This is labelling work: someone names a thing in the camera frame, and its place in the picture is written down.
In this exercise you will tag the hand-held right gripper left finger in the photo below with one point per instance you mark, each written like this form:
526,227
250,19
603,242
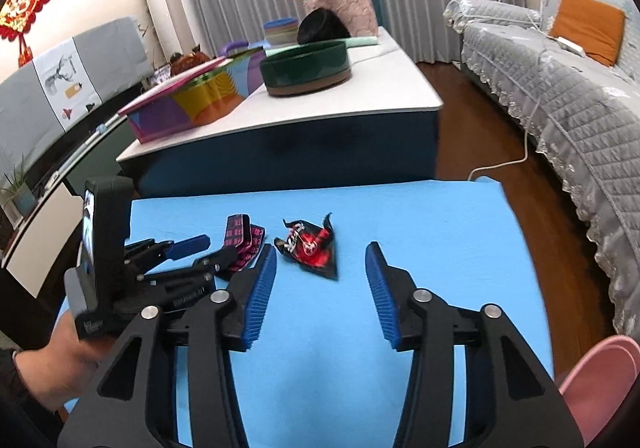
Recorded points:
260,298

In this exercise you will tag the black red snack wrapper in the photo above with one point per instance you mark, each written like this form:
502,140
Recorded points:
312,253

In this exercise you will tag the dark television cabinet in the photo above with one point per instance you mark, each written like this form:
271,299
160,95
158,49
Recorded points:
90,163

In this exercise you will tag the white top coffee table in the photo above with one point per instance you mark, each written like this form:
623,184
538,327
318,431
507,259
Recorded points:
350,153

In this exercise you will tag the stack of coloured bowls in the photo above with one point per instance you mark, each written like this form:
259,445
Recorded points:
280,31

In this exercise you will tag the small potted plant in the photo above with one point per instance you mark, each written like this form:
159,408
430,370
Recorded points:
20,193

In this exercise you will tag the white stick with blue ball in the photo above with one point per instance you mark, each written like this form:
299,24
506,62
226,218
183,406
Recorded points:
101,129

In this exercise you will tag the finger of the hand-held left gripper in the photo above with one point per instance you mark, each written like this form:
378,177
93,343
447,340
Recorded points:
200,265
190,245

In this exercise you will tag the blue printed tablecloth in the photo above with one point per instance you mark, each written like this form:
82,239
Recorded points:
425,218

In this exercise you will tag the pink basket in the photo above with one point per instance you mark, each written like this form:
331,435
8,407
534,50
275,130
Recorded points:
357,11

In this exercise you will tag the orange cushion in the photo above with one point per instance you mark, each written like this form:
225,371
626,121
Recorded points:
587,26

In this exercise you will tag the dark red packet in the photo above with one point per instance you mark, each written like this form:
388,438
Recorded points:
240,238

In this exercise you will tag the black hat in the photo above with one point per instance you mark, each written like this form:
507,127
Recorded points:
320,26

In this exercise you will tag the person's left forearm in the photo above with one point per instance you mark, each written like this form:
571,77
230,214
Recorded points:
20,403

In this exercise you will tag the television with grey cover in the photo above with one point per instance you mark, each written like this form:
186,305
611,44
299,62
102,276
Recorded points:
110,58

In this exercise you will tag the colourful tin box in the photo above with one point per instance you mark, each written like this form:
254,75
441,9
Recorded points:
200,103

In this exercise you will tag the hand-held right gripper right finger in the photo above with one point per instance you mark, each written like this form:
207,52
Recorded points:
382,298

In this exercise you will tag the small photo frame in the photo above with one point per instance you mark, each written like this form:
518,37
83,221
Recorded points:
160,77

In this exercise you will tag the pink plastic basin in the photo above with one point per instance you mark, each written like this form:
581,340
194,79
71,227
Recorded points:
600,378

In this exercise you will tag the purple plastic container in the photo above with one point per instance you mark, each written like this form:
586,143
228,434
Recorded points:
235,47

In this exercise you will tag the person's left hand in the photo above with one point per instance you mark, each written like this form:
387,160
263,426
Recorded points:
60,368

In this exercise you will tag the grey quilted sofa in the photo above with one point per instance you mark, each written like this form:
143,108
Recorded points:
575,118

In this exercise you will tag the dark green round tin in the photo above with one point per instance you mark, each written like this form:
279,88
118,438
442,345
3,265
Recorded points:
305,71

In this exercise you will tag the white power strip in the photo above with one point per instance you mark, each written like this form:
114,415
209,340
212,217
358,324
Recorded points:
570,46

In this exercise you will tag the red knot wall decoration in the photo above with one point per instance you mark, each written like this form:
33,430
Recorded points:
22,8

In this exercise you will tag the brown teapot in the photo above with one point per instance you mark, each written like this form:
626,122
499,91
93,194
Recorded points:
187,62

